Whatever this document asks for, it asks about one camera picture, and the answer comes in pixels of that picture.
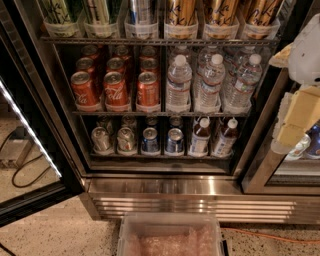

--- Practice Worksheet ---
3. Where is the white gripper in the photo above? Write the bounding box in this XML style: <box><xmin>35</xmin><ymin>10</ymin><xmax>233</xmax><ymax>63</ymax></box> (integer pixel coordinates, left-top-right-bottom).
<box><xmin>269</xmin><ymin>13</ymin><xmax>320</xmax><ymax>154</ymax></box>

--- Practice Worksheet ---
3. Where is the water bottle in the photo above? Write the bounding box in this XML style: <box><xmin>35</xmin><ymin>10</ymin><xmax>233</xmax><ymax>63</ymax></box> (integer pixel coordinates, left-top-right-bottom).
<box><xmin>224</xmin><ymin>54</ymin><xmax>262</xmax><ymax>112</ymax></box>
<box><xmin>199</xmin><ymin>54</ymin><xmax>225</xmax><ymax>113</ymax></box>
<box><xmin>166</xmin><ymin>55</ymin><xmax>192</xmax><ymax>113</ymax></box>
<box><xmin>169</xmin><ymin>45</ymin><xmax>191</xmax><ymax>64</ymax></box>

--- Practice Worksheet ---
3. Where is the right brown tea bottle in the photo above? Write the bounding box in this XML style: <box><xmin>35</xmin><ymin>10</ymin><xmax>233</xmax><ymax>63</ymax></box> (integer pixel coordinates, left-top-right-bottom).
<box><xmin>212</xmin><ymin>118</ymin><xmax>238</xmax><ymax>158</ymax></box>

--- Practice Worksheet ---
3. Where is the brown tea bottle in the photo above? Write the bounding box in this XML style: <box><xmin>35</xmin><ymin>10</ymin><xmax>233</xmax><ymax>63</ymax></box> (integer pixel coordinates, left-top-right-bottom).
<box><xmin>212</xmin><ymin>118</ymin><xmax>238</xmax><ymax>158</ymax></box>
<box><xmin>188</xmin><ymin>117</ymin><xmax>211</xmax><ymax>157</ymax></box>

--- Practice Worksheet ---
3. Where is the left brown tea bottle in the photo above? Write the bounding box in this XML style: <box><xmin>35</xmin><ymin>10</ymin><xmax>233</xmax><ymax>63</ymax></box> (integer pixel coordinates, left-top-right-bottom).
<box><xmin>188</xmin><ymin>117</ymin><xmax>211</xmax><ymax>157</ymax></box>

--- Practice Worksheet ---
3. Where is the stainless steel fridge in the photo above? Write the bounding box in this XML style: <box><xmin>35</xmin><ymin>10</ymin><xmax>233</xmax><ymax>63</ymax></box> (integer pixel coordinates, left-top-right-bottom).
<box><xmin>4</xmin><ymin>0</ymin><xmax>320</xmax><ymax>224</ymax></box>

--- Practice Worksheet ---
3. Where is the open fridge glass door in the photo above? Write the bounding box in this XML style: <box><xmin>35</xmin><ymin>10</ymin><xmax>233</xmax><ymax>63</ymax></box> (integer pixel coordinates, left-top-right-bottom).
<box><xmin>0</xmin><ymin>25</ymin><xmax>83</xmax><ymax>227</ymax></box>

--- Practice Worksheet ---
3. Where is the second row right cola can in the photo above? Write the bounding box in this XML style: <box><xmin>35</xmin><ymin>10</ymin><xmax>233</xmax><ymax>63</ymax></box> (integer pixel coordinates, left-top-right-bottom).
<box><xmin>140</xmin><ymin>58</ymin><xmax>159</xmax><ymax>74</ymax></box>

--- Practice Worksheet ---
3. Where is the second row cola can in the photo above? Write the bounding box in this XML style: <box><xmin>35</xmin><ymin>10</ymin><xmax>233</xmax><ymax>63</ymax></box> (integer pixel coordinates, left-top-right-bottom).
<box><xmin>76</xmin><ymin>57</ymin><xmax>98</xmax><ymax>76</ymax></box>
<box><xmin>106</xmin><ymin>57</ymin><xmax>126</xmax><ymax>74</ymax></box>
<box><xmin>140</xmin><ymin>58</ymin><xmax>159</xmax><ymax>74</ymax></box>

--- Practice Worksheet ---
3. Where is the front right cola can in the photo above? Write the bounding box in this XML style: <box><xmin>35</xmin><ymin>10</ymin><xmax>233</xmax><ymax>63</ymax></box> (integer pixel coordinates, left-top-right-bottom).
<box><xmin>136</xmin><ymin>72</ymin><xmax>161</xmax><ymax>113</ymax></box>

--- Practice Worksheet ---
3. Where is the front middle cola can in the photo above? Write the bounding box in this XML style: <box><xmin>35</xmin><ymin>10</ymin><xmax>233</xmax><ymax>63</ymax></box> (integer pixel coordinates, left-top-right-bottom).
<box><xmin>103</xmin><ymin>72</ymin><xmax>130</xmax><ymax>112</ymax></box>

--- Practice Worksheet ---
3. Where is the silver blue tall can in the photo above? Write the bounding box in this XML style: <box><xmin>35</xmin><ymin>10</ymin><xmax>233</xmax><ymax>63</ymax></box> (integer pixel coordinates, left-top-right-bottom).
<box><xmin>124</xmin><ymin>0</ymin><xmax>160</xmax><ymax>40</ymax></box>

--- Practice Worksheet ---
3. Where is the second row middle cola can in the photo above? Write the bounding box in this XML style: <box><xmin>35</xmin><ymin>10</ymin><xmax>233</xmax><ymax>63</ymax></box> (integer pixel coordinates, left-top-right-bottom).
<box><xmin>106</xmin><ymin>57</ymin><xmax>126</xmax><ymax>74</ymax></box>

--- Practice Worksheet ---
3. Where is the silver can bottom left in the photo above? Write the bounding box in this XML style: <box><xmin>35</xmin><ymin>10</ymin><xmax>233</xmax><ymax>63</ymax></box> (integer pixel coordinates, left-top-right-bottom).
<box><xmin>91</xmin><ymin>127</ymin><xmax>112</xmax><ymax>155</ymax></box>

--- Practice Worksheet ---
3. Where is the green tall can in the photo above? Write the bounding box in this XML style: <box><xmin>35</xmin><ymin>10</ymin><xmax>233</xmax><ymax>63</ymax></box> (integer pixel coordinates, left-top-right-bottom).
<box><xmin>82</xmin><ymin>0</ymin><xmax>121</xmax><ymax>38</ymax></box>
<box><xmin>39</xmin><ymin>0</ymin><xmax>82</xmax><ymax>37</ymax></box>

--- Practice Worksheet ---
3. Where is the second row left cola can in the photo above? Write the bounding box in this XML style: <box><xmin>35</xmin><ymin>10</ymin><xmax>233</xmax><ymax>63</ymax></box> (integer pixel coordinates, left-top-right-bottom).
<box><xmin>76</xmin><ymin>57</ymin><xmax>98</xmax><ymax>76</ymax></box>

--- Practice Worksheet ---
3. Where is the front left cola can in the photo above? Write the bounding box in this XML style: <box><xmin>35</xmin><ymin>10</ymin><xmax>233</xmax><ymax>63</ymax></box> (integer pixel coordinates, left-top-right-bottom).
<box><xmin>71</xmin><ymin>71</ymin><xmax>100</xmax><ymax>112</ymax></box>

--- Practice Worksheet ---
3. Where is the clear plastic storage bin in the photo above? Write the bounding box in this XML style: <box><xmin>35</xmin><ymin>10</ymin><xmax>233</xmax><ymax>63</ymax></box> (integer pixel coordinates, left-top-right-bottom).
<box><xmin>117</xmin><ymin>213</ymin><xmax>225</xmax><ymax>256</ymax></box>

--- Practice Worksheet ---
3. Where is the green tall can top left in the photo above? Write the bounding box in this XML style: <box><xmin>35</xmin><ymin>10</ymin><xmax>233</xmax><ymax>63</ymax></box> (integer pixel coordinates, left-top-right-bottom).
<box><xmin>39</xmin><ymin>0</ymin><xmax>82</xmax><ymax>37</ymax></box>

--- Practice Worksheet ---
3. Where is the orange extension cable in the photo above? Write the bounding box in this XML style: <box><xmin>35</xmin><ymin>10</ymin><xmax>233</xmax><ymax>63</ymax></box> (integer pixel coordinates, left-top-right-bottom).
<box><xmin>220</xmin><ymin>227</ymin><xmax>320</xmax><ymax>245</ymax></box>

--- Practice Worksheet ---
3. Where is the black floor cable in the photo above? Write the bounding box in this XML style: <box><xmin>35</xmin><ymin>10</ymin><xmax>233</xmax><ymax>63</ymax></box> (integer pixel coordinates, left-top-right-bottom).
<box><xmin>0</xmin><ymin>131</ymin><xmax>53</xmax><ymax>189</ymax></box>

